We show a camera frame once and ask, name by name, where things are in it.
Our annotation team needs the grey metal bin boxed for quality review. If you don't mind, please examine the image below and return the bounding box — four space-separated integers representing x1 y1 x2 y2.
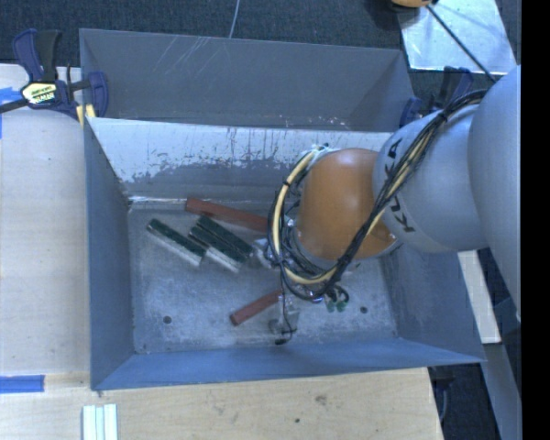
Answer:
78 27 488 391

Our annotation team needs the pale wood board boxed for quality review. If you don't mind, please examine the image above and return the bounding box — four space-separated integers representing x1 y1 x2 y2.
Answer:
0 106 93 378

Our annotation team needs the dark green flat block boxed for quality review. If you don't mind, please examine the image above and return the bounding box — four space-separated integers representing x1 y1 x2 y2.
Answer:
196 214 259 263
146 218 205 268
188 225 249 275

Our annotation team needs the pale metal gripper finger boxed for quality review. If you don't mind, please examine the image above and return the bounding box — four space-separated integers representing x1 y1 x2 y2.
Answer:
268 318 295 346
280 292 302 332

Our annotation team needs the long red-brown flat block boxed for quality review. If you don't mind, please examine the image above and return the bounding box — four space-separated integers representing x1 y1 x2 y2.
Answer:
184 197 270 235

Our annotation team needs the short red-brown flat block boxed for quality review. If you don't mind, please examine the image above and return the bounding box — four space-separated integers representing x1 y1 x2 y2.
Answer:
229 290 283 327

